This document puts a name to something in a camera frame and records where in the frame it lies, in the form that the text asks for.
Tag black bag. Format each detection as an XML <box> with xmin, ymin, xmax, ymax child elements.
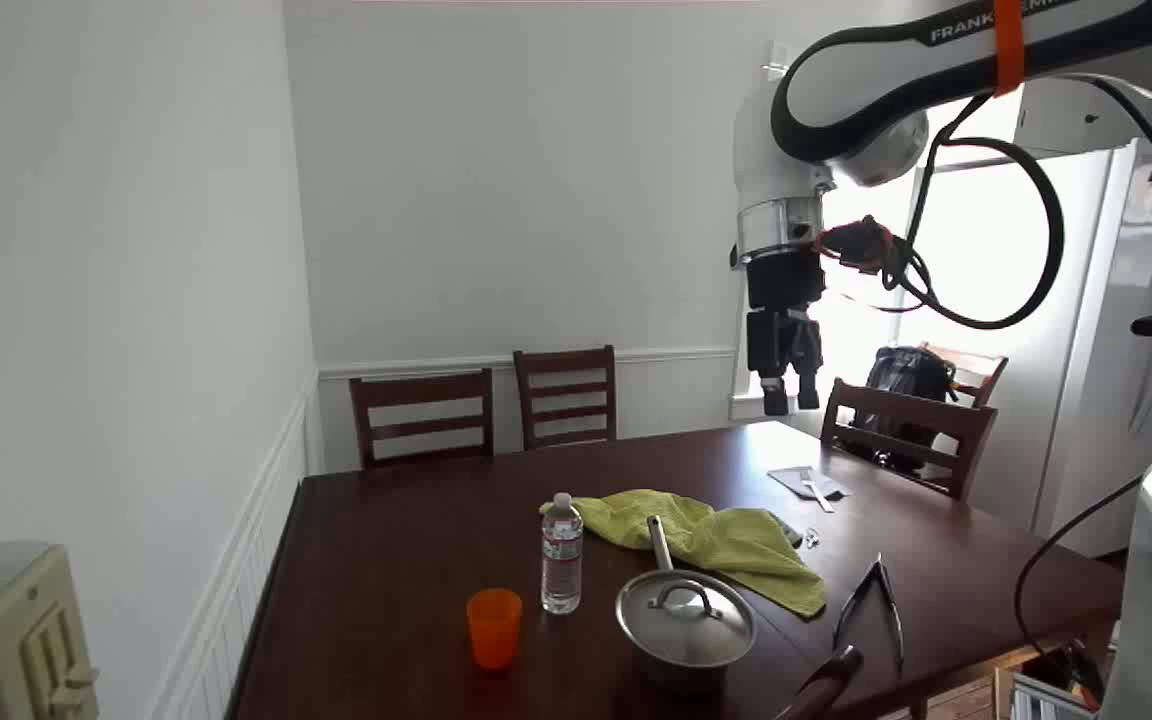
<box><xmin>864</xmin><ymin>341</ymin><xmax>961</xmax><ymax>404</ymax></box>

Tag white refrigerator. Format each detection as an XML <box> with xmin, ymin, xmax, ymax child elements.
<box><xmin>1032</xmin><ymin>131</ymin><xmax>1152</xmax><ymax>563</ymax></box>

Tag silver pot with handle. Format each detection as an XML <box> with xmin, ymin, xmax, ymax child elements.
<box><xmin>611</xmin><ymin>510</ymin><xmax>754</xmax><ymax>699</ymax></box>

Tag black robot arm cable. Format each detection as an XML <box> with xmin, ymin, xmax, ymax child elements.
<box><xmin>896</xmin><ymin>73</ymin><xmax>1152</xmax><ymax>331</ymax></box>

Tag white paper packet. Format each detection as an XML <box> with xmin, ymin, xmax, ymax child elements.
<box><xmin>769</xmin><ymin>461</ymin><xmax>849</xmax><ymax>514</ymax></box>

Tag clear plastic water bottle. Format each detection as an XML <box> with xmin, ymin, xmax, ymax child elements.
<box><xmin>534</xmin><ymin>487</ymin><xmax>589</xmax><ymax>621</ymax></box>

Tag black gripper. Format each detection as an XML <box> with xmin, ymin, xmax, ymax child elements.
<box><xmin>742</xmin><ymin>247</ymin><xmax>829</xmax><ymax>420</ymax></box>

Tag black floor cable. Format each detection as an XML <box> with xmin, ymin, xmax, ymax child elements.
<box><xmin>1011</xmin><ymin>412</ymin><xmax>1152</xmax><ymax>654</ymax></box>

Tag metal kitchen tongs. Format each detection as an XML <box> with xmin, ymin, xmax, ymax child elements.
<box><xmin>829</xmin><ymin>550</ymin><xmax>912</xmax><ymax>677</ymax></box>

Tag beige wall switch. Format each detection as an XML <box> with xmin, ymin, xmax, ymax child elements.
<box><xmin>0</xmin><ymin>534</ymin><xmax>106</xmax><ymax>720</ymax></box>

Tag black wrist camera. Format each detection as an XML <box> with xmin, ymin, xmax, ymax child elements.
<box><xmin>814</xmin><ymin>213</ymin><xmax>909</xmax><ymax>279</ymax></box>

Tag bright window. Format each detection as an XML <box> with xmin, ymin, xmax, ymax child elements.
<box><xmin>810</xmin><ymin>82</ymin><xmax>1118</xmax><ymax>404</ymax></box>

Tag silver pot lid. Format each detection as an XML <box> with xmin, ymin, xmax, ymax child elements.
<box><xmin>611</xmin><ymin>563</ymin><xmax>759</xmax><ymax>677</ymax></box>

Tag lime green towel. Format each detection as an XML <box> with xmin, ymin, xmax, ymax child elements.
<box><xmin>570</xmin><ymin>483</ymin><xmax>832</xmax><ymax>624</ymax></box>

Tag orange plastic cup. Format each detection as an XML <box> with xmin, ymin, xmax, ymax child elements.
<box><xmin>460</xmin><ymin>584</ymin><xmax>527</xmax><ymax>677</ymax></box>

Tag orange cable strap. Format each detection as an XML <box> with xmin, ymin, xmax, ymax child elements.
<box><xmin>986</xmin><ymin>0</ymin><xmax>1028</xmax><ymax>96</ymax></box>

